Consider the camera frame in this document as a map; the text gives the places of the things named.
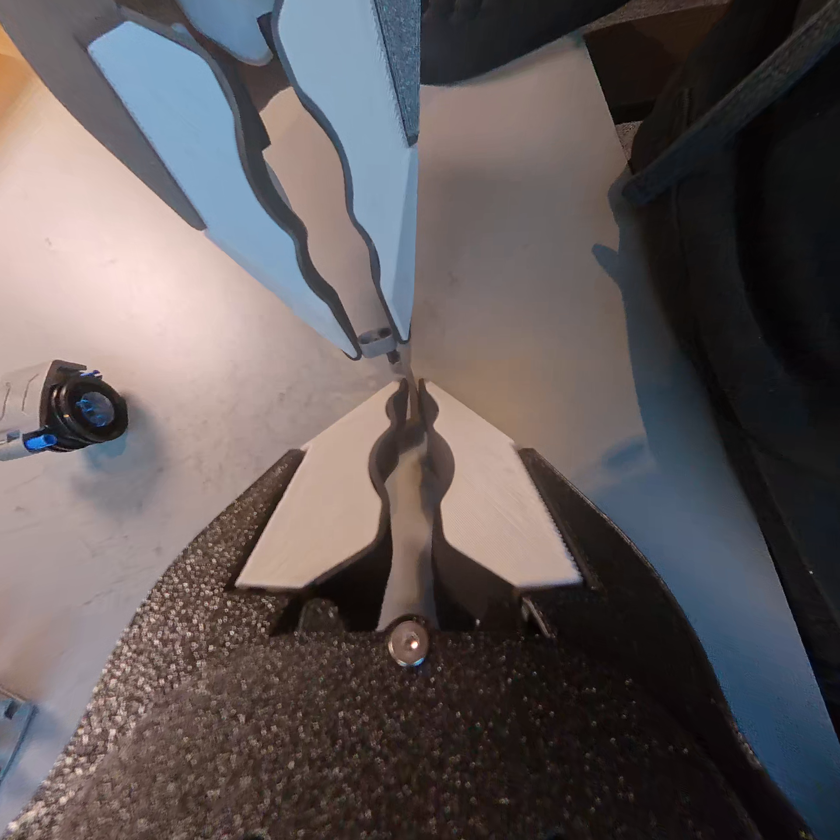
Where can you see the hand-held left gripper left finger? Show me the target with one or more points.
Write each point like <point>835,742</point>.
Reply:
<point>321,512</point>

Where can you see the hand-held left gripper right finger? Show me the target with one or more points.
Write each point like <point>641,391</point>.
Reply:
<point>505,512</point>

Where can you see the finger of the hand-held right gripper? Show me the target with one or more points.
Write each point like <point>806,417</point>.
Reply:
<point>197,144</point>
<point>354,98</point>

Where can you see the grey black wheel assembly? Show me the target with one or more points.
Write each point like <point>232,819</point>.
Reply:
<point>72,410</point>

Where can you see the grey brick block assembly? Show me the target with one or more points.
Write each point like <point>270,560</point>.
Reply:
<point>16,728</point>

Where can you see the person's right forearm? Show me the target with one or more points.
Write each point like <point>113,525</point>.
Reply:
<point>512,33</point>

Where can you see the grey desk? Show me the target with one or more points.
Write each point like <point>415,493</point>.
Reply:
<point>558,295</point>

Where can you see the person's black printed sweatshirt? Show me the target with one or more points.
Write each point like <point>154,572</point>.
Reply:
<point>754,295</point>

